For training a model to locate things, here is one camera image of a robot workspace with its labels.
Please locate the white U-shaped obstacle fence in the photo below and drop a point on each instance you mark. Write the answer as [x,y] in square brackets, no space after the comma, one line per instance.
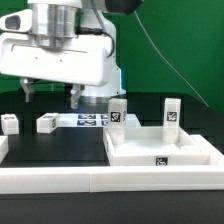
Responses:
[115,178]

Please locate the white square tabletop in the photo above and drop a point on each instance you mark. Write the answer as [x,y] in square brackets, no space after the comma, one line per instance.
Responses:
[144,146]

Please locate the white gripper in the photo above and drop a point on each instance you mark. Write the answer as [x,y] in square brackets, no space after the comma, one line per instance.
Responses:
[83,60]

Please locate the white sheet with fiducial tags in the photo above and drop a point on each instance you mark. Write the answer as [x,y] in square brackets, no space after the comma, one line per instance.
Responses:
[72,120]

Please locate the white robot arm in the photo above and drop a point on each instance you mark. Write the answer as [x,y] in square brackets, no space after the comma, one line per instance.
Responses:
[65,41]

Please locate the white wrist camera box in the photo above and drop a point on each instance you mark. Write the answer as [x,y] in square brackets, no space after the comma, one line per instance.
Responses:
[20,22]

